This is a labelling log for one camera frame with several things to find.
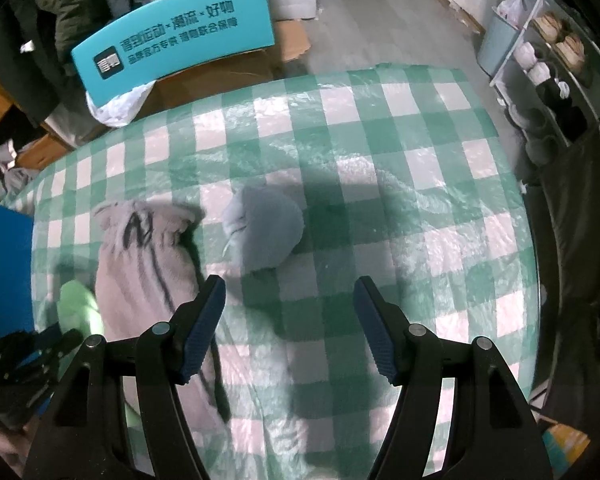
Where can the brown cardboard carton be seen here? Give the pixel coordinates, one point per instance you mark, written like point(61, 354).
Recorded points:
point(215, 75)

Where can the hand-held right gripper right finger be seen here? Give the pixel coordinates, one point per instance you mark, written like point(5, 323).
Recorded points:
point(375, 330)

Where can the light green cloth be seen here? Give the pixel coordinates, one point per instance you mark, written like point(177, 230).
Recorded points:
point(77, 307)

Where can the teal shoe box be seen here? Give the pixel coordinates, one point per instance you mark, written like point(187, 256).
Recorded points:
point(180, 35)

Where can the black jacket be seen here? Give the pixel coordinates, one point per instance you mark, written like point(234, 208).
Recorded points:
point(25, 60)

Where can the colourful packet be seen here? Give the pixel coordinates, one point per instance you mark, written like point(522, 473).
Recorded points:
point(565, 445)

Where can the grey brown sock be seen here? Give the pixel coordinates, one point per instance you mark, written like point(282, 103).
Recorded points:
point(135, 270)

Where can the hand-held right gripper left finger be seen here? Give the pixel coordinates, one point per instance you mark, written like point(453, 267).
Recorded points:
point(202, 330)

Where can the blue cardboard shoe box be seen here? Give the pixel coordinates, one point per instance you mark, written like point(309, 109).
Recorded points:
point(5, 270)

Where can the dark cloth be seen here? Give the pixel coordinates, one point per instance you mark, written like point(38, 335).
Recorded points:
point(575, 260)

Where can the grey sweatshirt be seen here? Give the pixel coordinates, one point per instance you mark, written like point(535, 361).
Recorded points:
point(0, 172)

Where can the white plastic bag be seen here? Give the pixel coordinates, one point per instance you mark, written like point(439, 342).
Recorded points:
point(120, 105)

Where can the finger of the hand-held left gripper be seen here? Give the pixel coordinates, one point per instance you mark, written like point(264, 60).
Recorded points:
point(62, 342)

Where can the shoe rack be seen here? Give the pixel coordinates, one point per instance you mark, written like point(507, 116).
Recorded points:
point(555, 60)

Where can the green white checked tablecloth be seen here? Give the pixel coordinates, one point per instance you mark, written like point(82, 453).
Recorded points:
point(380, 185)

